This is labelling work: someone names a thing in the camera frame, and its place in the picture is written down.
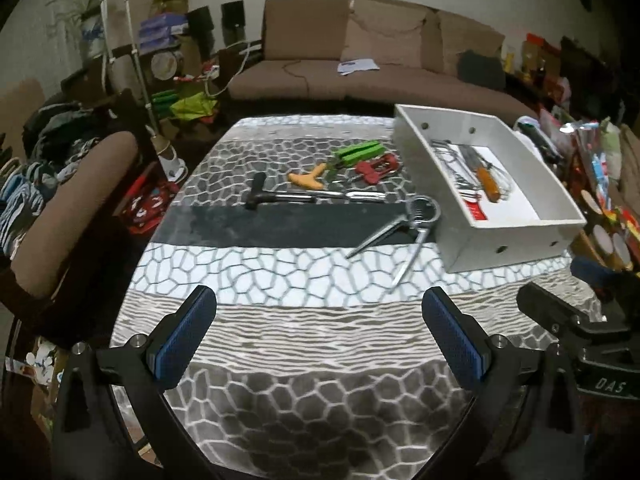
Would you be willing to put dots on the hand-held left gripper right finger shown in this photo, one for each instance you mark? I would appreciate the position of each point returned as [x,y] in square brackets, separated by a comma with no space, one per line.
[455,342]

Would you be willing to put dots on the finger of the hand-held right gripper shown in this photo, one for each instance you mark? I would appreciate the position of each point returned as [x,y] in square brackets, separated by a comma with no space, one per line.
[592,271]
[545,307]

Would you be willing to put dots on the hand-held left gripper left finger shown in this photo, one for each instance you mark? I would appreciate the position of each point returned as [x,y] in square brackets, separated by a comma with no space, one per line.
[182,345]

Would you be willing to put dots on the white rectangular container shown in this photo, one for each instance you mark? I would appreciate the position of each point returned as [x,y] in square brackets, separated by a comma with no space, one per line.
[500,245]

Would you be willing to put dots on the red slotted plastic utensil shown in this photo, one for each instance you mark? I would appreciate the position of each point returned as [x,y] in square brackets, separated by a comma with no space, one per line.
[477,210]

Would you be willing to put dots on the grey patterned tablecloth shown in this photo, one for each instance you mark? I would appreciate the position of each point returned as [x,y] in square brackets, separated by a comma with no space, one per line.
[300,270]

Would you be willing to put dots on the red printed bag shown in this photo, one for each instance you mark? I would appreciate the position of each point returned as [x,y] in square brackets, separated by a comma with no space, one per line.
[145,205]

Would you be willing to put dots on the cluttered shelf of goods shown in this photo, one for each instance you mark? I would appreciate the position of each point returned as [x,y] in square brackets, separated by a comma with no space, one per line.
[600,110]

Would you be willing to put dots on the brown armchair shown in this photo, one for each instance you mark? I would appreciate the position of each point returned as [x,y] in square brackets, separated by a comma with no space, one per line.
[70,220]

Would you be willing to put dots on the red handheld grater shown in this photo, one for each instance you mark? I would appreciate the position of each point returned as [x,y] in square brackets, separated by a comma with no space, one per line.
[375,166]

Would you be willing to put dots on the dark cushion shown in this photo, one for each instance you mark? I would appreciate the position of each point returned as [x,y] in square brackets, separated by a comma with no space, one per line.
[481,71]

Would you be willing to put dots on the green cloth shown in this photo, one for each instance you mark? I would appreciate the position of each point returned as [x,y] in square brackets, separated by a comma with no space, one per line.
[192,107]

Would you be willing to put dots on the pile of clothes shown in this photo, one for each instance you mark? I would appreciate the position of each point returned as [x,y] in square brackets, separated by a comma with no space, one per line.
[55,135]

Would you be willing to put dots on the round white plate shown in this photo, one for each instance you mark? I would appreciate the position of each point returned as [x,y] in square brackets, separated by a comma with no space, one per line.
[162,64]

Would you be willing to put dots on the brown sofa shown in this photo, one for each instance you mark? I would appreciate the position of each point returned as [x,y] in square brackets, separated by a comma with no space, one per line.
[300,80]

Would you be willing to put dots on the white papers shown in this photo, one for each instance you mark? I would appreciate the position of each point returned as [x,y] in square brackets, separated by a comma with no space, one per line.
[357,66]

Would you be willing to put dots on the stack of blue boxes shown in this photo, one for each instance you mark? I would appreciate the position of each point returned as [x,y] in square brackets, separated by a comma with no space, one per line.
[160,32]

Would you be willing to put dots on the white metal stand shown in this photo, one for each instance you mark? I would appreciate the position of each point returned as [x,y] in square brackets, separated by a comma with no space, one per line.
[131,35]

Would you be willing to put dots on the potted plant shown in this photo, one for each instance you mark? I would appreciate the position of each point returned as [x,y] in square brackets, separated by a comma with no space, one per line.
[75,5]

